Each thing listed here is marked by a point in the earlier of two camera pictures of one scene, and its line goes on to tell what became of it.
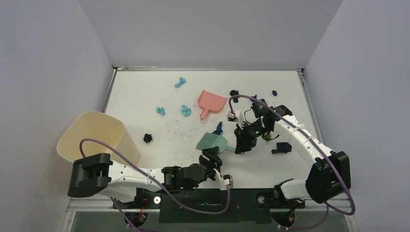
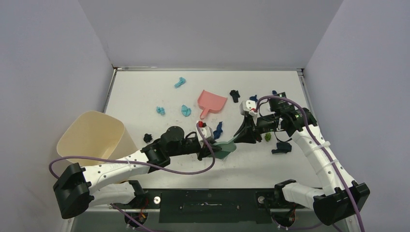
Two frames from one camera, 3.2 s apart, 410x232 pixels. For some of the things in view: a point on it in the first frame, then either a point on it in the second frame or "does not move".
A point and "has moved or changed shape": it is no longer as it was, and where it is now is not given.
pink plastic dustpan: x=211 y=102 does not move
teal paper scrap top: x=182 y=80 does not move
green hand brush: x=209 y=140 has moved or changed shape
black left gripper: x=214 y=162 -> x=203 y=152
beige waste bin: x=106 y=128 does not move
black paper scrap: x=282 y=147 does not move
